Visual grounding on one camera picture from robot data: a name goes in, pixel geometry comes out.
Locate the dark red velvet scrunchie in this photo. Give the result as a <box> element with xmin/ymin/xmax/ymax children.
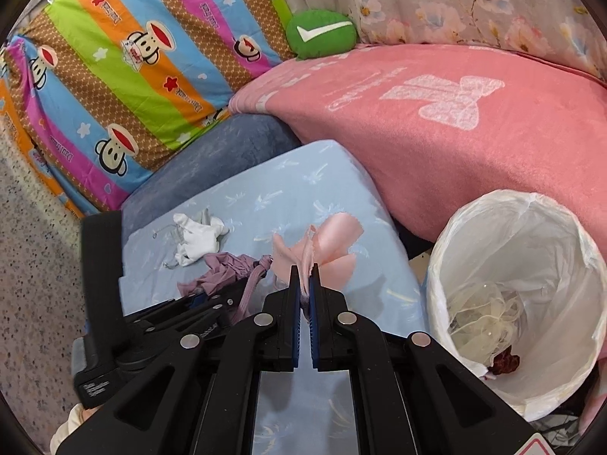
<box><xmin>487</xmin><ymin>346</ymin><xmax>521</xmax><ymax>376</ymax></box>

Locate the beige tulle fabric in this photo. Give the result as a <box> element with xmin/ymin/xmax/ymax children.
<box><xmin>447</xmin><ymin>281</ymin><xmax>527</xmax><ymax>368</ymax></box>

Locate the mauve fabric piece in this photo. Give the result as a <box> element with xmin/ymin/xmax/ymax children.
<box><xmin>177</xmin><ymin>252</ymin><xmax>273</xmax><ymax>325</ymax></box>

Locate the white cloth glove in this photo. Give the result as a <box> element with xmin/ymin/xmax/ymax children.
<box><xmin>173</xmin><ymin>207</ymin><xmax>228</xmax><ymax>267</ymax></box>

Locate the pink satin ribbon bow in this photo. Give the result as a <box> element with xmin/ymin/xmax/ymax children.
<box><xmin>272</xmin><ymin>213</ymin><xmax>364</xmax><ymax>301</ymax></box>

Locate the white lined trash bin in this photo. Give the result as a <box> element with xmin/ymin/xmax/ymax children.
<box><xmin>426</xmin><ymin>190</ymin><xmax>606</xmax><ymax>421</ymax></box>

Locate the person's left hand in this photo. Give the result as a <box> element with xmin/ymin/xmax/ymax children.
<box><xmin>49</xmin><ymin>404</ymin><xmax>99</xmax><ymax>455</ymax></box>

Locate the dark blue pillow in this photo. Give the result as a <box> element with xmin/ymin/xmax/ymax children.
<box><xmin>121</xmin><ymin>114</ymin><xmax>302</xmax><ymax>242</ymax></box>

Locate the pink towel blanket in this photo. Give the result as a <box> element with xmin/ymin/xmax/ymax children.
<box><xmin>228</xmin><ymin>44</ymin><xmax>606</xmax><ymax>246</ymax></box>

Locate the colourful monkey striped quilt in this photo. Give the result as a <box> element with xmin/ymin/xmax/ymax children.
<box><xmin>1</xmin><ymin>0</ymin><xmax>291</xmax><ymax>217</ymax></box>

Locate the green check mark plush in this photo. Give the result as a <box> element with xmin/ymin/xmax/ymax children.
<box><xmin>286</xmin><ymin>9</ymin><xmax>358</xmax><ymax>60</ymax></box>

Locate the grey floral quilt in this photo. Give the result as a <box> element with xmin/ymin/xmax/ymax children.
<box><xmin>286</xmin><ymin>0</ymin><xmax>606</xmax><ymax>79</ymax></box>

